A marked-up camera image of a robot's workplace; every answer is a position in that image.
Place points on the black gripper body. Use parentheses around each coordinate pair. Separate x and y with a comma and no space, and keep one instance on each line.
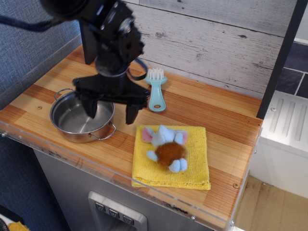
(116,89)

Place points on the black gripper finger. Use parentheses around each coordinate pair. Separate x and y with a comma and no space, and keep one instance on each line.
(131,113)
(89,104)

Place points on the silver steel pot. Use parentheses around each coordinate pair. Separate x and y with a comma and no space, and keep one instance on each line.
(69,117)

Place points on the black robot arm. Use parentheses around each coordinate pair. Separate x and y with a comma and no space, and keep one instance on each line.
(118,43)

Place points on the light blue brush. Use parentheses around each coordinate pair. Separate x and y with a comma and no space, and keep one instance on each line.
(155,78)

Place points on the yellow folded cloth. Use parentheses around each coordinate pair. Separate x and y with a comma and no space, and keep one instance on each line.
(146,172)

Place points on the blue plush elephant toy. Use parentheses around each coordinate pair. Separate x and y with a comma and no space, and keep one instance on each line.
(170,152)

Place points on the clear acrylic edge guard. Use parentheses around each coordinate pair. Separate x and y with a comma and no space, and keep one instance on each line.
(71,178)

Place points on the silver dispenser panel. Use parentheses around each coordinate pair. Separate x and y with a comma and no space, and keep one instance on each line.
(110,215)

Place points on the yellow black object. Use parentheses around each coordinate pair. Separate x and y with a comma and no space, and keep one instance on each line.
(13,226)

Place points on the white ribbed cabinet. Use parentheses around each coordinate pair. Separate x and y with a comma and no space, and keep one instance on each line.
(281,152)

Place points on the black left shelf post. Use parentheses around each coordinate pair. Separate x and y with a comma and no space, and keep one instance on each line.
(89,38)

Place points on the black shelf post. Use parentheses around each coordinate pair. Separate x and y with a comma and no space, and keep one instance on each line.
(89,38)
(288,40)

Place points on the black right shelf post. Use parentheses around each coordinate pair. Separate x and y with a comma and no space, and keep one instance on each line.
(288,40)

